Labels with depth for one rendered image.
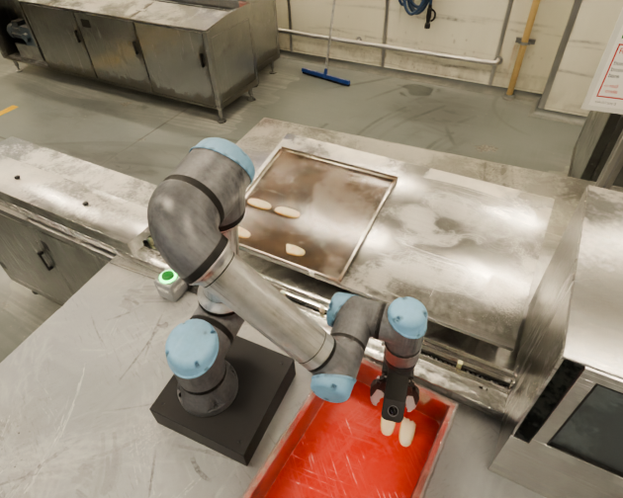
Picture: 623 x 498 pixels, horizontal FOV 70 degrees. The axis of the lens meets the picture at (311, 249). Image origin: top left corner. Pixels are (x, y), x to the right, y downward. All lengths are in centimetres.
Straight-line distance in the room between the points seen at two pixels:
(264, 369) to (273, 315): 49
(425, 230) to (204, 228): 97
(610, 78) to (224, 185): 121
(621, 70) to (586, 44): 275
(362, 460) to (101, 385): 74
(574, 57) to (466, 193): 284
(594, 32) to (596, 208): 325
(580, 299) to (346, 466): 64
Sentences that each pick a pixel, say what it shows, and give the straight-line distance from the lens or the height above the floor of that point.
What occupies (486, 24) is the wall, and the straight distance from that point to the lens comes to 469.
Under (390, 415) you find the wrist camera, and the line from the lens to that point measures 99.
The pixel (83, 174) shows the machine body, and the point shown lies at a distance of 228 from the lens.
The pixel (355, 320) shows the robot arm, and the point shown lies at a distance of 86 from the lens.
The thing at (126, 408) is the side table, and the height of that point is 82.
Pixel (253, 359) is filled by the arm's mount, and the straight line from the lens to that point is 123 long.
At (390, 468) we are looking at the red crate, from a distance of 118.
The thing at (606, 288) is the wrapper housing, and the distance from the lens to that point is 97.
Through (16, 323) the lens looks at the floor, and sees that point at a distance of 295.
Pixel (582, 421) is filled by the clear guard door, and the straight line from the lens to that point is 97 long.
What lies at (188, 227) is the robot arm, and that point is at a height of 150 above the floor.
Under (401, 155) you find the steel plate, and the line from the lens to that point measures 211.
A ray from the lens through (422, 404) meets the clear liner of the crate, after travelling 121.
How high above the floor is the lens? 193
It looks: 44 degrees down
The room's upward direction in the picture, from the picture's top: 3 degrees counter-clockwise
